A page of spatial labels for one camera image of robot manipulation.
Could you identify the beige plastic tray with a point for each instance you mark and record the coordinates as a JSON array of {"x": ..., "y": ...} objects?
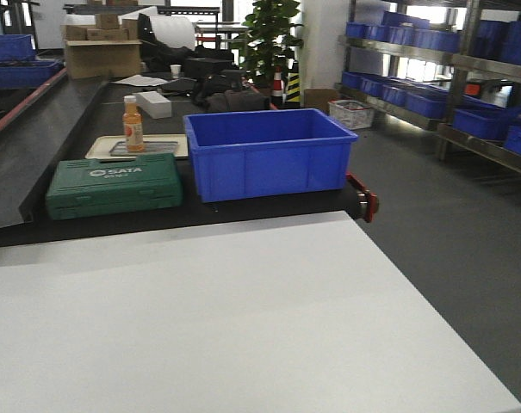
[{"x": 114, "y": 147}]

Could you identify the yellow black striped bollard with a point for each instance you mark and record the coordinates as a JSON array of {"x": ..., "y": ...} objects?
[{"x": 293, "y": 87}]

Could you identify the large blue plastic bin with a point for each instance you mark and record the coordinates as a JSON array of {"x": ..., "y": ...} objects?
[{"x": 240, "y": 155}]

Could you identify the dark grey cloth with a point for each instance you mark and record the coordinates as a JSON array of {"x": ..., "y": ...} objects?
[{"x": 237, "y": 101}]

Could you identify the white foam block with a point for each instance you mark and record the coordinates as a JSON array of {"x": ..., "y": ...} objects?
[{"x": 154, "y": 104}]

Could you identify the brown floor cardboard box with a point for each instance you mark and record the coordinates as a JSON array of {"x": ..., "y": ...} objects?
[{"x": 319, "y": 98}]

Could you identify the red white traffic cone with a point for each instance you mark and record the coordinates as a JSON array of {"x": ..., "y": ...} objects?
[{"x": 276, "y": 94}]

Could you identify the orange juice bottle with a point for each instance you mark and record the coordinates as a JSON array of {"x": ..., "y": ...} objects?
[{"x": 132, "y": 122}]

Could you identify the blue bin on conveyor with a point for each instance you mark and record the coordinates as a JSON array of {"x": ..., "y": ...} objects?
[{"x": 23, "y": 74}]

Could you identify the white wire basket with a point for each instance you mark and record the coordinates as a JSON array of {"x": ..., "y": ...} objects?
[{"x": 352, "y": 114}]

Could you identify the black conveyor guide rail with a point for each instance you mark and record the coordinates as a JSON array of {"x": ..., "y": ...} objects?
[{"x": 36, "y": 137}]

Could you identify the large cardboard box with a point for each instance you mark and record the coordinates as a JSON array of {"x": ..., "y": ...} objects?
[{"x": 94, "y": 52}]

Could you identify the white bubble wrap roll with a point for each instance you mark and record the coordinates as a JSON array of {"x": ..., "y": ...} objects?
[{"x": 174, "y": 31}]

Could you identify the green SATA tool case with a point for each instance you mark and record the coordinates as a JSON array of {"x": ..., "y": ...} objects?
[{"x": 92, "y": 187}]

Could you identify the green potted plant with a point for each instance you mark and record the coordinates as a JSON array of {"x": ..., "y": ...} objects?
[{"x": 270, "y": 39}]

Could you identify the black bag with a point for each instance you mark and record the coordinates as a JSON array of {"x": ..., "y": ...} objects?
[{"x": 212, "y": 84}]

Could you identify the white paper cup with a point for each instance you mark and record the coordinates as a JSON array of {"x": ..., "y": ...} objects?
[{"x": 175, "y": 71}]

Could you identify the metal storage shelf rack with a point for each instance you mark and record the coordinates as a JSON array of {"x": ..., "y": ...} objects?
[{"x": 463, "y": 63}]

